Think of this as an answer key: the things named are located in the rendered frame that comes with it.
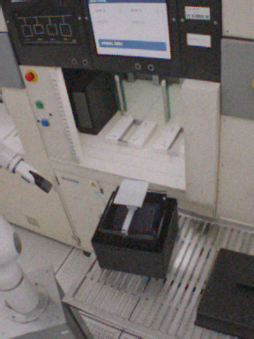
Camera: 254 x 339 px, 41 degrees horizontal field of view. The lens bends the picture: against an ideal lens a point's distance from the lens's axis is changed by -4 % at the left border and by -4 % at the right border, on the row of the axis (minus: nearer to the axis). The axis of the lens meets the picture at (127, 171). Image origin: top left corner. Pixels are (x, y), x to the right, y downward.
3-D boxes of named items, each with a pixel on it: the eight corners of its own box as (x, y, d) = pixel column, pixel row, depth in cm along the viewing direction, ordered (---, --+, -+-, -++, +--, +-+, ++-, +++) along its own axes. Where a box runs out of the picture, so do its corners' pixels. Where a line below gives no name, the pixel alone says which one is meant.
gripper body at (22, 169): (11, 174, 149) (32, 189, 150) (11, 169, 139) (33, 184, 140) (21, 161, 151) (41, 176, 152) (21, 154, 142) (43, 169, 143)
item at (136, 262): (118, 217, 160) (112, 190, 148) (179, 225, 151) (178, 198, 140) (98, 267, 140) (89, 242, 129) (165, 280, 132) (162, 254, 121)
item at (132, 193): (124, 220, 157) (113, 166, 136) (169, 226, 151) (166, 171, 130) (107, 265, 140) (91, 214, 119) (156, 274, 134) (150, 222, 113)
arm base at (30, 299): (7, 327, 123) (-13, 306, 111) (2, 289, 137) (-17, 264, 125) (52, 314, 126) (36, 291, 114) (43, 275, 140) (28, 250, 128)
